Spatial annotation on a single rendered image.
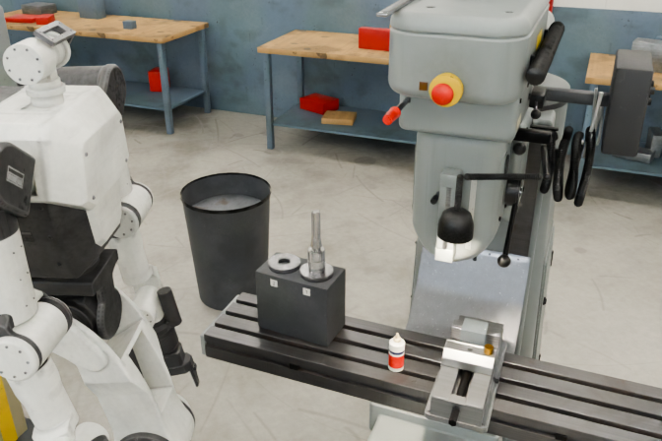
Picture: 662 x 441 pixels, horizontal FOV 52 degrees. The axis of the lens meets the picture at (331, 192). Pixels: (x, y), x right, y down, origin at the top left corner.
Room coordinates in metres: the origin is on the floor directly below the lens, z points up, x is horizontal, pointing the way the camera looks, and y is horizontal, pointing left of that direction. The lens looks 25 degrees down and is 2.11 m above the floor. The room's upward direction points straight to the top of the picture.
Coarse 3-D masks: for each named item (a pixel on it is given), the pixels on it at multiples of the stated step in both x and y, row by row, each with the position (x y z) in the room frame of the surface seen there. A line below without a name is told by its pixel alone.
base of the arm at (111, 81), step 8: (112, 64) 1.33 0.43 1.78; (104, 72) 1.29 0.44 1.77; (112, 72) 1.31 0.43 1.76; (120, 72) 1.35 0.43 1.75; (104, 80) 1.28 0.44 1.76; (112, 80) 1.30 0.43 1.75; (120, 80) 1.34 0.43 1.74; (104, 88) 1.27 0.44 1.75; (112, 88) 1.30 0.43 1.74; (120, 88) 1.33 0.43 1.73; (112, 96) 1.29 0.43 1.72; (120, 96) 1.33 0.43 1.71; (120, 104) 1.32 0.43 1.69; (120, 112) 1.31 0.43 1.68
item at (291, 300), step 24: (264, 264) 1.61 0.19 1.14; (288, 264) 1.59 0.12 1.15; (264, 288) 1.56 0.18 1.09; (288, 288) 1.53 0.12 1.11; (312, 288) 1.50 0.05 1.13; (336, 288) 1.53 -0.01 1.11; (264, 312) 1.57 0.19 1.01; (288, 312) 1.53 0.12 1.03; (312, 312) 1.50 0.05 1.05; (336, 312) 1.53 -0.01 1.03; (312, 336) 1.50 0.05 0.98
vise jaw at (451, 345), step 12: (444, 348) 1.34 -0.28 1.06; (456, 348) 1.34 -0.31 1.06; (468, 348) 1.34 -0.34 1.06; (480, 348) 1.34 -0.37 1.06; (444, 360) 1.32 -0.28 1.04; (456, 360) 1.31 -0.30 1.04; (468, 360) 1.31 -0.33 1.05; (480, 360) 1.30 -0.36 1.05; (492, 360) 1.30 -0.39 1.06; (480, 372) 1.29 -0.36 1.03; (492, 372) 1.28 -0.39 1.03
